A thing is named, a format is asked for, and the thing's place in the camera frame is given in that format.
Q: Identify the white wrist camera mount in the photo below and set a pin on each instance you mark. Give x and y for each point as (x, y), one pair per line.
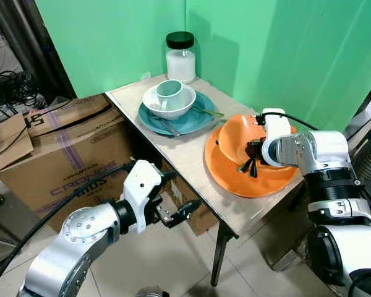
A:
(276, 127)
(141, 182)

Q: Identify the orange plate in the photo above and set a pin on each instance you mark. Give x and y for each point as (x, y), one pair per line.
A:
(226, 177)

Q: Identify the glass jar black lid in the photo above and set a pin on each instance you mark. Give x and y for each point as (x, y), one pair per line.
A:
(180, 62)

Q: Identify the teal plate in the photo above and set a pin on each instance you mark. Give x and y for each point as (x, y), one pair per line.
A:
(195, 120)

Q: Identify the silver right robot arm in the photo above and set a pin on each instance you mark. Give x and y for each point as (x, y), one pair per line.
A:
(334, 154)

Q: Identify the pale green cup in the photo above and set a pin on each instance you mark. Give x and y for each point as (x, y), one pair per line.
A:
(175, 93)

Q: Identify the wooden table black legs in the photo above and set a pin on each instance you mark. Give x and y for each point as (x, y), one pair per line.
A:
(220, 260)

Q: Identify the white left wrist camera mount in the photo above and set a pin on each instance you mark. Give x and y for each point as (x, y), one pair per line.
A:
(141, 182)

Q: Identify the green utensil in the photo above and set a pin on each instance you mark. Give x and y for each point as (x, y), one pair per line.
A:
(209, 112)

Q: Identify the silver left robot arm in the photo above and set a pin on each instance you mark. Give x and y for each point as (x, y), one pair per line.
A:
(80, 235)

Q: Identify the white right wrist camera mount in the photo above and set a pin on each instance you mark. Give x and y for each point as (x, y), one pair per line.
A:
(276, 127)

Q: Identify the dark grey curtain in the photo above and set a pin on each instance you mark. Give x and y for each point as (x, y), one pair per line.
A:
(31, 43)

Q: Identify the green backdrop cloth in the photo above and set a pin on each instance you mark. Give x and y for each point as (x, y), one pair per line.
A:
(266, 55)

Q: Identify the grey metal utensil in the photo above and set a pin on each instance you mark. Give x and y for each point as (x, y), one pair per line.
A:
(168, 127)

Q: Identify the orange bowl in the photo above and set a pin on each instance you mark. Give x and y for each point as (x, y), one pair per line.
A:
(235, 137)

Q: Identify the large printed cardboard box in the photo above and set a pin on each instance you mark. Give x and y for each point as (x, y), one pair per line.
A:
(80, 148)

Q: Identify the white bowl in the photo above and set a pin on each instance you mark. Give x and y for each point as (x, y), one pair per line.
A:
(164, 108)

